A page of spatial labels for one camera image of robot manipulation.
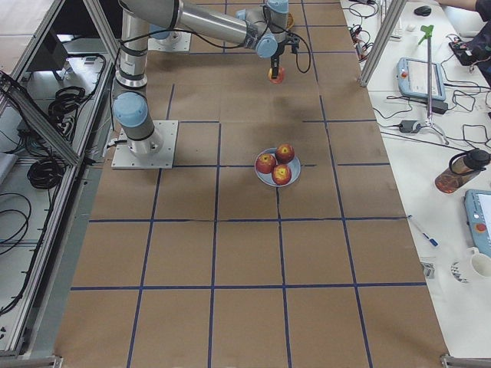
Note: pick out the person in dark shirt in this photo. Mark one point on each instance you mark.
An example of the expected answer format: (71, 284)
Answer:
(471, 20)

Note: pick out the black computer mouse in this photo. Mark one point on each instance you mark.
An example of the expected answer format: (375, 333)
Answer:
(423, 11)

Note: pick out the red apple plate right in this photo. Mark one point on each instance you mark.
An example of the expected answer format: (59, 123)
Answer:
(265, 163)

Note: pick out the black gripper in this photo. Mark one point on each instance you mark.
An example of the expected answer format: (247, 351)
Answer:
(276, 52)

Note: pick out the light blue plate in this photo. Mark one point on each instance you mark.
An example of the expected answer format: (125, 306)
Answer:
(294, 165)

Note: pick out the teach pendant tablet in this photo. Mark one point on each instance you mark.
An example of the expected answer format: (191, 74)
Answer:
(412, 77)

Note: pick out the brown water bottle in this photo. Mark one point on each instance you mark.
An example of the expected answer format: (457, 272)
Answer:
(462, 168)

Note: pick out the aluminium frame post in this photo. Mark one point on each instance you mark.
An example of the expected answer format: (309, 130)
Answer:
(392, 15)

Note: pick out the black power adapter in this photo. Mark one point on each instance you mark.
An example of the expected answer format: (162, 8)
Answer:
(409, 126)

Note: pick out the white mug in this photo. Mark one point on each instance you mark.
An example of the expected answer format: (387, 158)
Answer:
(478, 265)

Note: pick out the green hand pointer stick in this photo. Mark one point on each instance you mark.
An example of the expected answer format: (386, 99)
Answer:
(427, 36)

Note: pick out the red apple plate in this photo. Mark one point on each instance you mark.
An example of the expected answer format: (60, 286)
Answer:
(281, 174)
(284, 153)
(265, 163)

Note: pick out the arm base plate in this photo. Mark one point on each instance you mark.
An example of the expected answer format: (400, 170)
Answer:
(170, 42)
(156, 152)

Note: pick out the woven wicker basket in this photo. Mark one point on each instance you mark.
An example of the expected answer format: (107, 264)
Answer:
(290, 21)

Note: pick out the red apple plate front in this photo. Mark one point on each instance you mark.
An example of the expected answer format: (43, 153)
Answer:
(281, 174)

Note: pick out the red apple plate left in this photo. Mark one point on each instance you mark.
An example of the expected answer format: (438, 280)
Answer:
(284, 153)

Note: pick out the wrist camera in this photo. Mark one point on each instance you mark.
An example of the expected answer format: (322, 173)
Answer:
(292, 40)

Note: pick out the red yellow apple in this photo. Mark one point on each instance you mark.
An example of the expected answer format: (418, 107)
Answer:
(276, 75)

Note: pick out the blue white pen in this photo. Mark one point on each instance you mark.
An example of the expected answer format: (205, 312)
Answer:
(425, 234)

